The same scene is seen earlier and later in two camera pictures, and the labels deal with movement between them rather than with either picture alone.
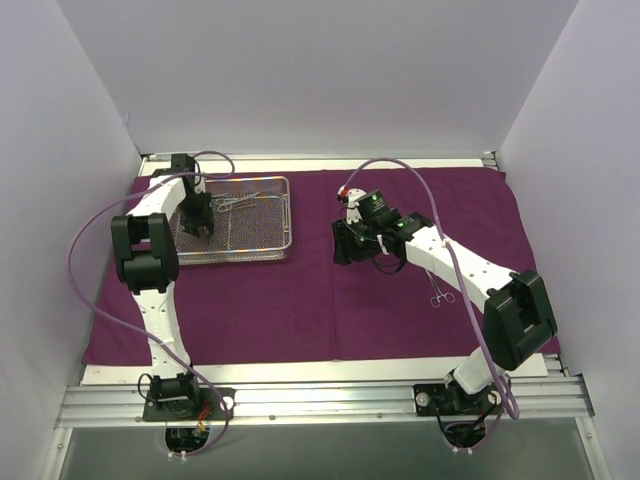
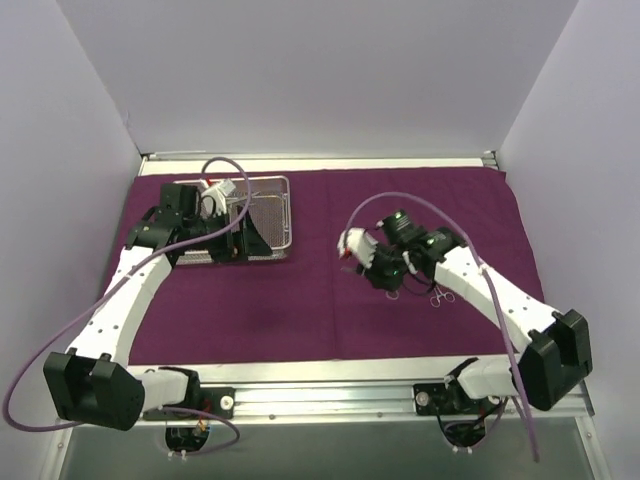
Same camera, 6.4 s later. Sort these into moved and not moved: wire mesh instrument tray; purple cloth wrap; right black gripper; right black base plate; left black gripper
Moved: right black gripper; left black gripper
Not moved: purple cloth wrap; right black base plate; wire mesh instrument tray
